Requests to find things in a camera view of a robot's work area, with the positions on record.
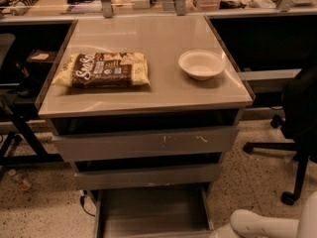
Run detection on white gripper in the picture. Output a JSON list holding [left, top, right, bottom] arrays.
[[209, 223, 242, 238]]

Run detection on grey bottom drawer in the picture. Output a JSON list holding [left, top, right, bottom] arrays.
[[93, 184, 215, 238]]

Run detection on grey drawer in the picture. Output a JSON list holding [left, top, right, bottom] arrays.
[[93, 184, 215, 238], [74, 164, 221, 190], [53, 126, 238, 162]]

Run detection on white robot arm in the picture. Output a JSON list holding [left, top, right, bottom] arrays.
[[209, 191, 317, 238]]

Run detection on grey middle drawer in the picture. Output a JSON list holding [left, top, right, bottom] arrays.
[[74, 164, 221, 190]]

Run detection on grey top drawer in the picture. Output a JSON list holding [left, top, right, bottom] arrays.
[[53, 126, 238, 162]]

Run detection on grey drawer cabinet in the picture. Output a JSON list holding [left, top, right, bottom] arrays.
[[35, 14, 256, 238]]

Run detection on black office chair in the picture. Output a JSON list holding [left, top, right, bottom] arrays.
[[243, 66, 317, 205]]

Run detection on white paper bowl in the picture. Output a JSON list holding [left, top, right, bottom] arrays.
[[178, 50, 225, 80]]

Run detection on brown yellow snack bag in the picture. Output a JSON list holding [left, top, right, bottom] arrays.
[[53, 53, 150, 88]]

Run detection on plastic bottle on floor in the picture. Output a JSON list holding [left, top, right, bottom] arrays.
[[8, 170, 32, 191]]

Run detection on black cable on floor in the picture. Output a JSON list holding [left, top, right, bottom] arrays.
[[79, 190, 97, 218]]

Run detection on black desk frame left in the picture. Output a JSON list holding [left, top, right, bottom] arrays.
[[0, 33, 62, 167]]

